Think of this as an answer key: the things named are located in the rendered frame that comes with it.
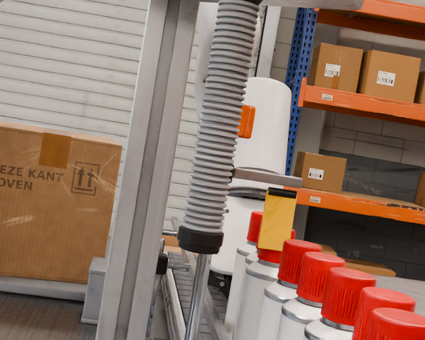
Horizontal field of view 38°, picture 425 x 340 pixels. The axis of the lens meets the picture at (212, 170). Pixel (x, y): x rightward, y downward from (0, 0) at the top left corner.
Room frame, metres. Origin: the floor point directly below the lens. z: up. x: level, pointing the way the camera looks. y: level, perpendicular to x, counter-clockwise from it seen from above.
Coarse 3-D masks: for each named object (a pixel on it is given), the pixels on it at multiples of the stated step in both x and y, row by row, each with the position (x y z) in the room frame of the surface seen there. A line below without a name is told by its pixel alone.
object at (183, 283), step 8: (176, 256) 1.41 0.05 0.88; (176, 272) 1.25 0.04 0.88; (184, 272) 1.26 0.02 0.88; (176, 280) 1.18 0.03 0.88; (184, 280) 1.19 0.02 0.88; (176, 288) 1.19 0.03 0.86; (184, 288) 1.13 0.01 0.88; (192, 288) 1.14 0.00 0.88; (208, 288) 1.16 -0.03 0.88; (184, 296) 1.08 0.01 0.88; (216, 296) 1.11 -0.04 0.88; (184, 304) 1.02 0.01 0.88; (216, 304) 1.06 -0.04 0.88; (224, 304) 1.07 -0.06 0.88; (184, 312) 0.98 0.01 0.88; (224, 312) 1.02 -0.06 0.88; (184, 320) 0.99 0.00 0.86; (224, 320) 0.97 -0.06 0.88; (200, 328) 0.91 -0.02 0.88; (200, 336) 0.87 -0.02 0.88; (208, 336) 0.88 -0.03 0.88
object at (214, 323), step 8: (176, 224) 1.35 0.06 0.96; (184, 256) 1.06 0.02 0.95; (192, 256) 1.02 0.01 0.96; (192, 264) 0.96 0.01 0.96; (192, 272) 0.91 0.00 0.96; (192, 280) 0.90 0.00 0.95; (208, 296) 0.78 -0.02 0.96; (208, 304) 0.74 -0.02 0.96; (208, 312) 0.71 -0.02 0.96; (216, 312) 0.71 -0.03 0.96; (208, 320) 0.70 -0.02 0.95; (216, 320) 0.68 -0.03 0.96; (208, 328) 0.69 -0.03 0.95; (216, 328) 0.66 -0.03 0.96; (224, 328) 0.66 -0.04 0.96; (216, 336) 0.64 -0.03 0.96; (224, 336) 0.63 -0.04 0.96
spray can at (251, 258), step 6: (258, 234) 0.66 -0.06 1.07; (258, 240) 0.66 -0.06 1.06; (252, 252) 0.67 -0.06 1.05; (246, 258) 0.66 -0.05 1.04; (252, 258) 0.65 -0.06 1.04; (246, 264) 0.66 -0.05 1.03; (240, 294) 0.66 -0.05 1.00; (240, 300) 0.66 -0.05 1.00; (234, 324) 0.66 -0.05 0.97; (234, 330) 0.66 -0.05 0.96; (234, 336) 0.66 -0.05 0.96
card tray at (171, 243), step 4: (164, 236) 1.78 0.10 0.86; (168, 236) 1.78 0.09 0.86; (172, 236) 1.78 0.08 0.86; (168, 240) 1.78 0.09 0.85; (172, 240) 1.78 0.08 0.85; (176, 240) 1.78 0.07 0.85; (168, 244) 1.78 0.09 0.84; (172, 244) 1.78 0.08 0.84; (176, 244) 1.78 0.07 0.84; (164, 248) 1.72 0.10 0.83; (168, 248) 1.73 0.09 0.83; (172, 248) 1.74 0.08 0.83; (176, 248) 1.75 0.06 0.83; (180, 252) 1.70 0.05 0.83; (192, 252) 1.73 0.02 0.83
